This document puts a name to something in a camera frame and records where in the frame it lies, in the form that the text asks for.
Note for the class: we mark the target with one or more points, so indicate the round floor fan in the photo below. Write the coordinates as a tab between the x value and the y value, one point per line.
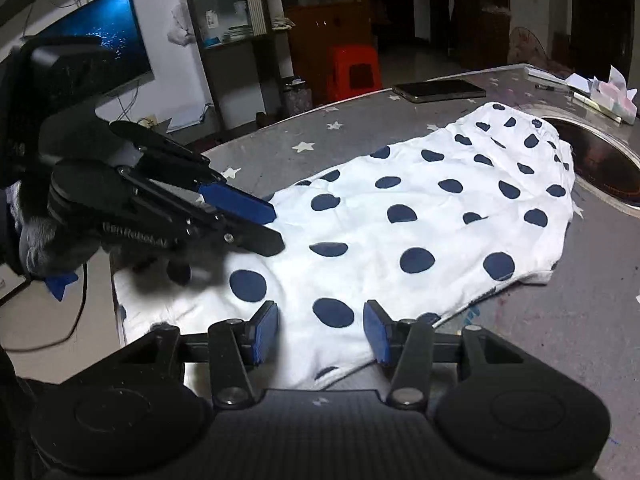
527	47

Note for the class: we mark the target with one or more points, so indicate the brown wooden cabinet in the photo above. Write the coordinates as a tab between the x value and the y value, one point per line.
325	15

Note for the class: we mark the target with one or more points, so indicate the black pen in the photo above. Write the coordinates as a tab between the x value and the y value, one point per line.
550	87

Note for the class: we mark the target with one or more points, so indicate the red plastic stool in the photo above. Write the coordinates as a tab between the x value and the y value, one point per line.
350	70

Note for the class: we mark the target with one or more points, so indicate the white paper sheet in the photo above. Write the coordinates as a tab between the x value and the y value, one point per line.
577	82

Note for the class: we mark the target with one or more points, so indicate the round black induction hob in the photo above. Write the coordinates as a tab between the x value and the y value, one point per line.
600	155

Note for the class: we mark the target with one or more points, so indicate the pale yellow flat box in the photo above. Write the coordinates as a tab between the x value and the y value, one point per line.
595	104

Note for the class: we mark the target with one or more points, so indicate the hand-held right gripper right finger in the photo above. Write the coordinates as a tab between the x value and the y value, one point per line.
377	332

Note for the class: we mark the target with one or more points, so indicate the flat screen television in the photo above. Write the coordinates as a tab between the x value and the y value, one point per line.
110	35

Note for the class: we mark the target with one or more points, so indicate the dark wooden door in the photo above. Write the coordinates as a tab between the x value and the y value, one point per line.
605	20

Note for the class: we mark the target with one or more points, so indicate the white flat box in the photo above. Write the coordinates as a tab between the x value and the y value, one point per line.
545	75

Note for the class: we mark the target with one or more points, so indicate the person's left hand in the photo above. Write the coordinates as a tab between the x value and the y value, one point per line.
50	252

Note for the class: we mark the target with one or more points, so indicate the dark smartphone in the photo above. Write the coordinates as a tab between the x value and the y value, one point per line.
435	91

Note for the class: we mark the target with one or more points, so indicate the white plastic bag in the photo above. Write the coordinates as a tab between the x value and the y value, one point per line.
181	25

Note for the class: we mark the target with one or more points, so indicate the crumpled tissue paper pile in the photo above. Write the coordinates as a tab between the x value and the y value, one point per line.
620	102

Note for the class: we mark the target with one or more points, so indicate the glass door cabinet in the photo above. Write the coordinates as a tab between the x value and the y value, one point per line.
230	20

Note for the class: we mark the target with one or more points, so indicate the dark round container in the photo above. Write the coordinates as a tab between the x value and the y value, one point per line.
296	97

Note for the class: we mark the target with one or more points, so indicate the grey star-printed table cover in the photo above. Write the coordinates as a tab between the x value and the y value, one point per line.
550	335

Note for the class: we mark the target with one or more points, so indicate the white polka dot pants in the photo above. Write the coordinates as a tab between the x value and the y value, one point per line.
400	210

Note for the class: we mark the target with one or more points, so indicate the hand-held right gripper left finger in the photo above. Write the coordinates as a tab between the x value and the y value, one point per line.
265	332

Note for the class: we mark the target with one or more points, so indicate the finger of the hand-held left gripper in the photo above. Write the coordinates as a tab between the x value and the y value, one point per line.
250	240
240	202

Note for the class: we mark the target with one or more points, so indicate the dark wooden shelf unit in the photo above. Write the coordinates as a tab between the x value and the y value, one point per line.
487	10

